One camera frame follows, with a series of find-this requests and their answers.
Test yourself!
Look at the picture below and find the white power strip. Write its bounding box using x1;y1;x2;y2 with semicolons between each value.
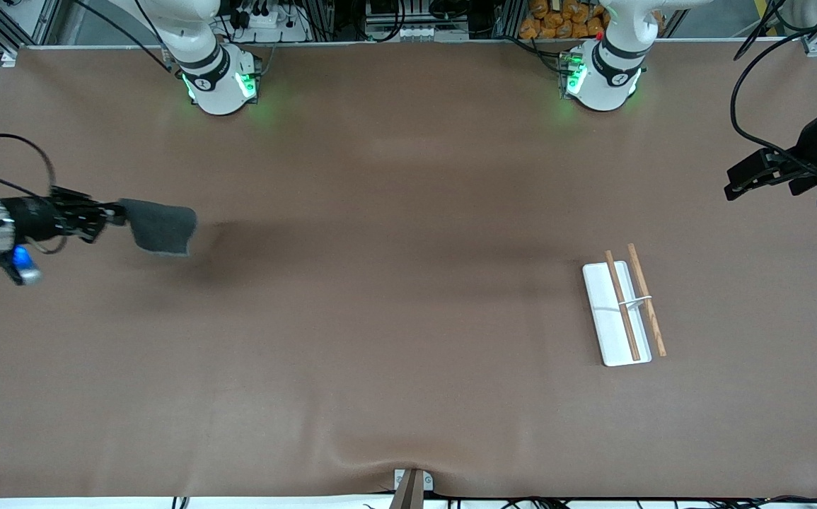
238;0;312;37

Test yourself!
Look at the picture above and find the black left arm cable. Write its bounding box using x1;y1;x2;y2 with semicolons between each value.
729;0;817;179

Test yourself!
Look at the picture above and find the wooden rack rod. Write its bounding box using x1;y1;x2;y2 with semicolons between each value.
626;242;668;358
604;250;642;363

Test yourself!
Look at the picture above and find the orange snack bag pile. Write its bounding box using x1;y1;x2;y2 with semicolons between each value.
518;0;611;41

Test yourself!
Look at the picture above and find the white towel rack base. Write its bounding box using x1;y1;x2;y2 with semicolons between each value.
581;260;654;368

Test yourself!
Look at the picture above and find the dark grey towel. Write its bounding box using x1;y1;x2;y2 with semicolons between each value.
120;199;199;257

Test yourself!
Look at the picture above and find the brown table cover sheet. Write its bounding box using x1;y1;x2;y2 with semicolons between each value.
0;44;817;500

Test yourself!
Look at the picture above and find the metal table edge clamp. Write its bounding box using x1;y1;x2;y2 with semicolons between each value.
388;467;435;509

